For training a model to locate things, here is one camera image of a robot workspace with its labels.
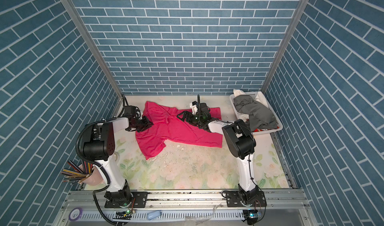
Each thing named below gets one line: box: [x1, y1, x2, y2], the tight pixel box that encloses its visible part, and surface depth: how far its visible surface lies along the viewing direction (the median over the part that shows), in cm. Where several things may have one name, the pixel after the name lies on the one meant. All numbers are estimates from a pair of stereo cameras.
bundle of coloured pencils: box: [61, 160, 94, 185], surface depth 73 cm
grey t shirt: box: [233, 94, 277, 132], surface depth 98 cm
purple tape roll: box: [68, 207, 83, 222], surface depth 72 cm
